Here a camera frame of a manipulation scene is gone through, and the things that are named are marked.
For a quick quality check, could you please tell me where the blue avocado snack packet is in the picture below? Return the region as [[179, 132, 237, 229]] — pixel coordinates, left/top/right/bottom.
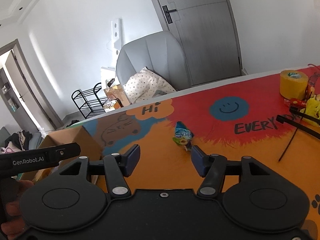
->
[[172, 121, 194, 151]]

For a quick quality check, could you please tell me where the white dotted pillow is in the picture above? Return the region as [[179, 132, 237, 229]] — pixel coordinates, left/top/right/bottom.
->
[[123, 67, 176, 104]]

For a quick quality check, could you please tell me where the brown cardboard box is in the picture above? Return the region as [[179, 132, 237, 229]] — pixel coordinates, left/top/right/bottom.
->
[[19, 125, 104, 183]]

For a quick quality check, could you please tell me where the grey door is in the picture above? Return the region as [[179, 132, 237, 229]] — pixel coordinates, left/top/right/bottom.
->
[[152, 0, 242, 86]]

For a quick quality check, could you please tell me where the grey armchair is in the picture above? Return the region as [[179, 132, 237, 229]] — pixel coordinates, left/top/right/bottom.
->
[[116, 31, 191, 90]]

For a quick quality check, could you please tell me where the white perforated board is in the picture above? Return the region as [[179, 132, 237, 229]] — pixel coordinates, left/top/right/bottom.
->
[[107, 18, 123, 56]]

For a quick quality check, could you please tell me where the brown paper bag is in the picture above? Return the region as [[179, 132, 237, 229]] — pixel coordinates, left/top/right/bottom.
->
[[104, 85, 130, 112]]

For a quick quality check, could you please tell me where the person's left hand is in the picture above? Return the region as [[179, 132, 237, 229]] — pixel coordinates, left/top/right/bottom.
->
[[1, 180, 34, 240]]

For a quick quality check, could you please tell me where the red patterned snack wrapper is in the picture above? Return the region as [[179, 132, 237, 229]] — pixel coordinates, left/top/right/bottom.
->
[[284, 98, 306, 109]]

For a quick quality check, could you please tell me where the yellow plastic bag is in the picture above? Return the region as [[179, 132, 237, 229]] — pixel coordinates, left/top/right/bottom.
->
[[300, 94, 320, 120]]

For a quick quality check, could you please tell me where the black folding stand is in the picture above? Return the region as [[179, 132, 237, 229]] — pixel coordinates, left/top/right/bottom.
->
[[276, 107, 320, 162]]

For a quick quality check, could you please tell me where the colourful table mat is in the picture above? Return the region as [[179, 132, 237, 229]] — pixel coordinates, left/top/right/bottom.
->
[[80, 73, 319, 239]]

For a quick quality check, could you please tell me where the yellow tape roll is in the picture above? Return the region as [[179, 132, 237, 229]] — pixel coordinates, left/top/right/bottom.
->
[[279, 70, 309, 100]]

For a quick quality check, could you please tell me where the black door handle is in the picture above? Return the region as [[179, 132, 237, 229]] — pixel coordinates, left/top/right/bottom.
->
[[162, 5, 177, 24]]

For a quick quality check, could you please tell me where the black shoe rack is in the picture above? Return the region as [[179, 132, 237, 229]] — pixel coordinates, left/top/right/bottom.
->
[[71, 83, 107, 119]]

